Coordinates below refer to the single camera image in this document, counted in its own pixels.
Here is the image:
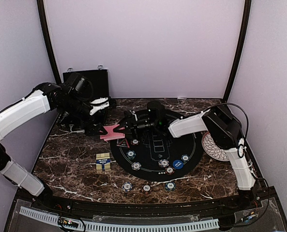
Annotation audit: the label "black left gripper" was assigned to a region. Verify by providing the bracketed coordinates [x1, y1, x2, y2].
[59, 94, 108, 136]

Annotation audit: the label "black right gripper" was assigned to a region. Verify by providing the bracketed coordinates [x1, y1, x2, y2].
[114, 115, 158, 141]

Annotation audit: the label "red backed card deck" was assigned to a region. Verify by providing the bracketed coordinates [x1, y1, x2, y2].
[100, 125, 125, 141]

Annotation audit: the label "brown chips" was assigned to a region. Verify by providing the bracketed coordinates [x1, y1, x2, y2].
[165, 166, 175, 175]
[131, 139, 139, 145]

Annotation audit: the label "green chips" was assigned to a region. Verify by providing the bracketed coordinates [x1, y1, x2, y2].
[126, 150, 136, 160]
[181, 154, 190, 162]

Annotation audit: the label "blue white chip stack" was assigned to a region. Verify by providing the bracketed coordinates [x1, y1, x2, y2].
[122, 182, 133, 192]

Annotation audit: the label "brown white chip stack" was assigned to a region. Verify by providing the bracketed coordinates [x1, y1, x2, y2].
[141, 184, 151, 193]

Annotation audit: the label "green blue chip stack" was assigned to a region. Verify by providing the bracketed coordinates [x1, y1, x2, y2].
[165, 182, 176, 191]

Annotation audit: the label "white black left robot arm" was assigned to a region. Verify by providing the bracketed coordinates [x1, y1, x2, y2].
[0, 80, 110, 211]

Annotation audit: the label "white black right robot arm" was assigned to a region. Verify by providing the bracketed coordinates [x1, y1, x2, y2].
[111, 101, 256, 210]

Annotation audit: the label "blue gold card box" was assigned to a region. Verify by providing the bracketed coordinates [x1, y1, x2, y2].
[96, 153, 111, 171]

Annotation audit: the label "round black poker mat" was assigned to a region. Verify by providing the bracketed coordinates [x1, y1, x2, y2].
[109, 108, 204, 182]

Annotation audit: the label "black poker chip case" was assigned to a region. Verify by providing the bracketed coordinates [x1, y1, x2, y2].
[57, 68, 110, 133]

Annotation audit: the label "blue small blind button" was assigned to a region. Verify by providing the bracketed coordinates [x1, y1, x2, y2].
[172, 159, 184, 170]

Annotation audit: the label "floral patterned ceramic plate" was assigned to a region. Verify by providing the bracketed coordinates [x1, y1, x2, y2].
[202, 132, 229, 162]

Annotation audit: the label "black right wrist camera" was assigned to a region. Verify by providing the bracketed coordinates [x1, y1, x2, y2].
[147, 101, 167, 126]

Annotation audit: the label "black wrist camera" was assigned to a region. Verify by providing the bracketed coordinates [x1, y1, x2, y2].
[147, 101, 167, 126]
[67, 72, 93, 99]

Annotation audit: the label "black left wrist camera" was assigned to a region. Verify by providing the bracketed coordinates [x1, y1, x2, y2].
[67, 72, 93, 99]

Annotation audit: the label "white slotted cable duct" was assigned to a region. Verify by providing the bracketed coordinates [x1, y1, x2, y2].
[19, 206, 219, 232]

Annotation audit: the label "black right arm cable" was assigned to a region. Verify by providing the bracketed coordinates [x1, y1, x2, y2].
[213, 102, 249, 145]

